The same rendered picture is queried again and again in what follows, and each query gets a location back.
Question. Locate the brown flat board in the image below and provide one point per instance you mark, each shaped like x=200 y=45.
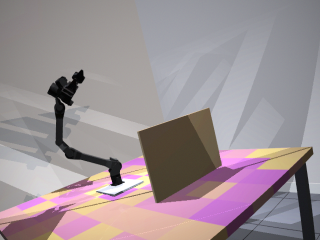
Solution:
x=179 y=152

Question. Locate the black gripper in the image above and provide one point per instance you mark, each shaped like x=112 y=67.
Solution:
x=69 y=90

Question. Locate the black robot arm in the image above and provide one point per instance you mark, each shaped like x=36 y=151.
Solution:
x=113 y=164

